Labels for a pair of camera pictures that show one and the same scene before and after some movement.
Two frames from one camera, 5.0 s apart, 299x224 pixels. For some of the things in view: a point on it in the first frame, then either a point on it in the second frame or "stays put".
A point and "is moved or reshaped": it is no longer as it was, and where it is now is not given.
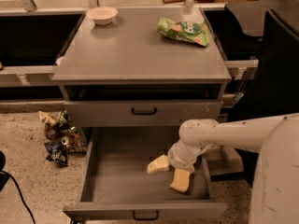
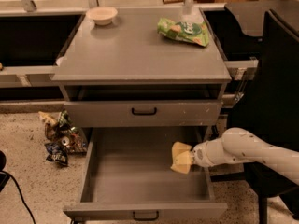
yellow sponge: (181, 180) is moved or reshaped
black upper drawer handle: (144, 113) stays put
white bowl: (102, 15) stays put
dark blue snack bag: (56, 152) stays put
